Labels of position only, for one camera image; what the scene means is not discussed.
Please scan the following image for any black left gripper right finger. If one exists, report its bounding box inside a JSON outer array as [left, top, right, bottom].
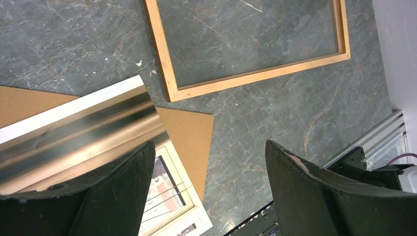
[[265, 140, 417, 236]]

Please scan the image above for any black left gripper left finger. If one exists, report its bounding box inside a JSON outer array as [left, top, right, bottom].
[[0, 141, 155, 236]]

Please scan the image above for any wooden picture frame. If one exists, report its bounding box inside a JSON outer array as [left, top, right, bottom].
[[144, 0, 351, 102]]

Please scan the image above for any clear acrylic sheet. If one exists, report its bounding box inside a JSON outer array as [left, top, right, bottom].
[[158, 0, 337, 87]]

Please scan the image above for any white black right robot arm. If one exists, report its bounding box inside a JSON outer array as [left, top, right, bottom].
[[359, 164, 417, 193]]

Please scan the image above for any glossy printed photo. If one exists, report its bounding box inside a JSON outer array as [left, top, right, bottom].
[[0, 76, 212, 236]]

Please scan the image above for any brown cardboard backing board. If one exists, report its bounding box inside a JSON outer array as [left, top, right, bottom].
[[0, 86, 214, 199]]

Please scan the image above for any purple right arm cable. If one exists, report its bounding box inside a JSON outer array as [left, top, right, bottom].
[[389, 153, 417, 166]]

